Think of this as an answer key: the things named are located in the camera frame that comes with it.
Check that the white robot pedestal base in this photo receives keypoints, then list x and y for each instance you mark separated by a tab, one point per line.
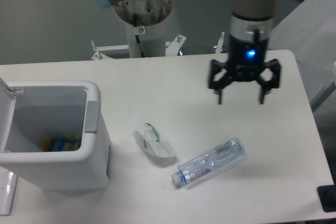
145	23

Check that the clear plastic water bottle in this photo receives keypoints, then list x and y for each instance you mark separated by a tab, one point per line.
207	162

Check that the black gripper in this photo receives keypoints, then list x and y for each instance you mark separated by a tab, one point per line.
245	63

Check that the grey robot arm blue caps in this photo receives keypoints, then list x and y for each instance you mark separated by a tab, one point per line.
250	26

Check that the crumpled clear plastic wrapper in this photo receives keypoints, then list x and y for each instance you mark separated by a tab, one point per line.
149	140

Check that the paper sheet in sleeve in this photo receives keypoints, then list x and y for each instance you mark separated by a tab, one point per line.
8	188

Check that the white plastic trash can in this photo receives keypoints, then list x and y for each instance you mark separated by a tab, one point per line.
58	109

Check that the black device at table edge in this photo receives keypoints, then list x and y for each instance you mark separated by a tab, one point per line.
327	197

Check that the blue yellow packaging in bin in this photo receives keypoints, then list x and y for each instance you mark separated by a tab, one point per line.
61	144

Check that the white trash can lid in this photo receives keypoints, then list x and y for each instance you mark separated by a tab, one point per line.
8	100

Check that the white cloth covered side table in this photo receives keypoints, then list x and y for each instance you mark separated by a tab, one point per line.
309	33

